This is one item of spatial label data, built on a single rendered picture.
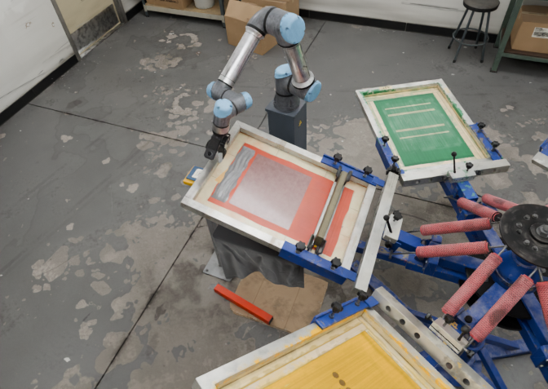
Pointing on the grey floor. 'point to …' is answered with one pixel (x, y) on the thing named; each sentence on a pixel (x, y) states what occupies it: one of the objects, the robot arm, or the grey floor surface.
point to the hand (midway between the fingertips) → (214, 160)
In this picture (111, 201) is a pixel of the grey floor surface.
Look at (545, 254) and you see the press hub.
